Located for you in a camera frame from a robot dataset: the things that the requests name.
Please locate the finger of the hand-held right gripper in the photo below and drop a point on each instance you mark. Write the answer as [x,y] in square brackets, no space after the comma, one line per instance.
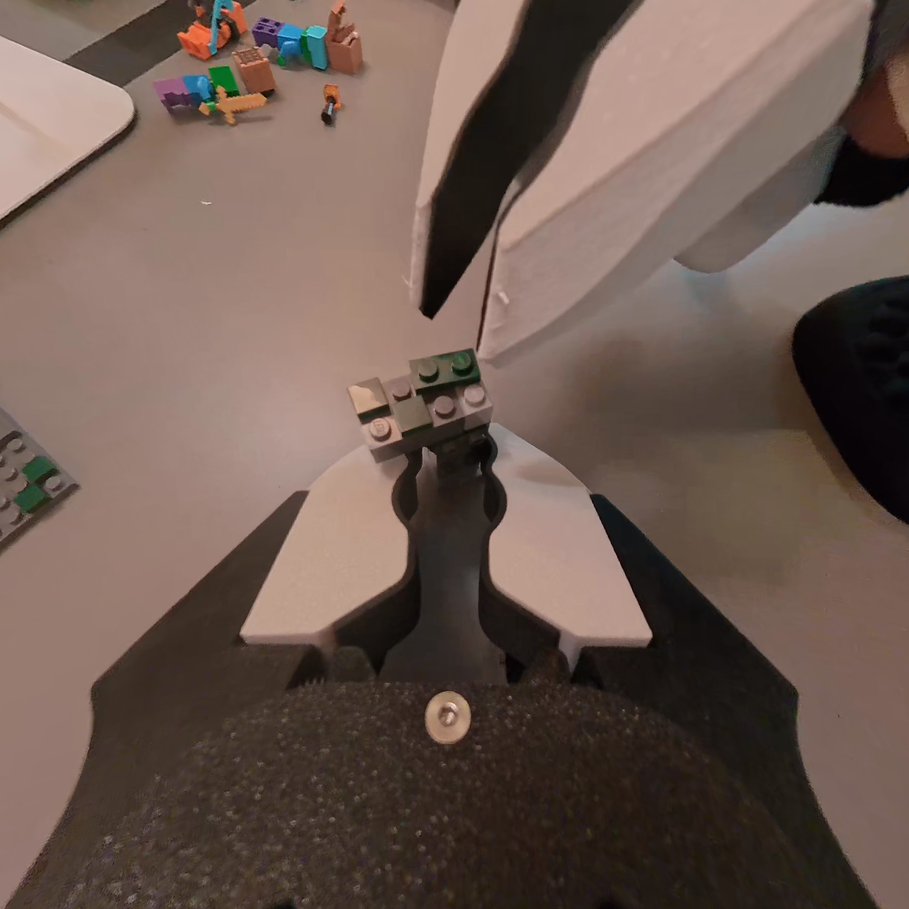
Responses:
[455,142]
[668,128]

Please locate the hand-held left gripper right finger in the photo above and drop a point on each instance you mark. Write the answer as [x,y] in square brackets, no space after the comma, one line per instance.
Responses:
[568,561]

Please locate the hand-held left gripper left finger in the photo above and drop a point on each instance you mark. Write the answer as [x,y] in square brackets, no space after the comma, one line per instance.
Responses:
[334,561]

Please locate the small grey green brick assembly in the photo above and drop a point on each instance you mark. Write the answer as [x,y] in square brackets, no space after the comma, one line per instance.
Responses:
[405,419]

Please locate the person's right hand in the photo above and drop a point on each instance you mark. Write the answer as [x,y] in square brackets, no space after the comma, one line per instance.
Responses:
[884,114]

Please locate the black quilted wrist rest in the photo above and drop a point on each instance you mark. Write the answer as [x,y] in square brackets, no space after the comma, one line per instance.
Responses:
[867,384]

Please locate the pile of colourful brick figures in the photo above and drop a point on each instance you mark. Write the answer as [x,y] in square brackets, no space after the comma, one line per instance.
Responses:
[270,57]

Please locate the grey green brick tower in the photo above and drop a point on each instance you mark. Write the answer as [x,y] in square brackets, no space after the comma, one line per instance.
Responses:
[29,483]

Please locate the white lamp base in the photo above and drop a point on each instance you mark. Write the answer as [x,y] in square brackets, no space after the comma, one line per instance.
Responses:
[50,121]

